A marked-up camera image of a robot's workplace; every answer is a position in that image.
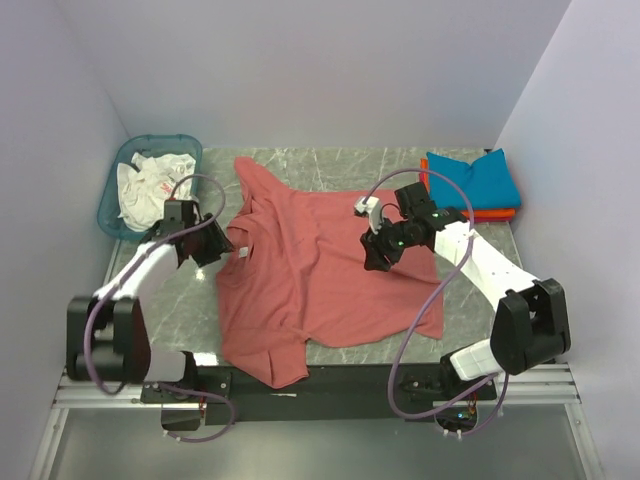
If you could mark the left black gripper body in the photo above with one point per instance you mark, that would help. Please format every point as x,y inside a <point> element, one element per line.
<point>208,243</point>

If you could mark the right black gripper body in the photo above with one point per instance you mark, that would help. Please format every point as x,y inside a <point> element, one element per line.
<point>391,241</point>

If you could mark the dusty red t-shirt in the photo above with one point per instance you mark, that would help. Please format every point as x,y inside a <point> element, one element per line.
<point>296,275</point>

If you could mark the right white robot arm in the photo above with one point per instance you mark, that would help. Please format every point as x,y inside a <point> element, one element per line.
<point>530,325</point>

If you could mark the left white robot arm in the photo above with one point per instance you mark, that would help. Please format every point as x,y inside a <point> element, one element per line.
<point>107,341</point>

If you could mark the crumpled white t-shirt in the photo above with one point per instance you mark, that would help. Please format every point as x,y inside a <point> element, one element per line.
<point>146,183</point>

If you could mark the folded orange t-shirt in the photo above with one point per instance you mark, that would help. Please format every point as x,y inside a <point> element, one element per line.
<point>486,215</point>

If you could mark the teal plastic bin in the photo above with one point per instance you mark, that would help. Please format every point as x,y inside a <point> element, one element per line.
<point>148,146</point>

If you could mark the folded blue t-shirt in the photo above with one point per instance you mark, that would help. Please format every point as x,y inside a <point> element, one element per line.
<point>486,182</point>

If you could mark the black base beam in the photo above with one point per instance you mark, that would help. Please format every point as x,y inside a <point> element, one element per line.
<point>331,392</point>

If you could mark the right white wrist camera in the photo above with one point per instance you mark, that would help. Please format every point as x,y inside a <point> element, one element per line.
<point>371,208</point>

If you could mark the aluminium frame rail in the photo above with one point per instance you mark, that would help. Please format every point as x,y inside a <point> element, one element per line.
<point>88,434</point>

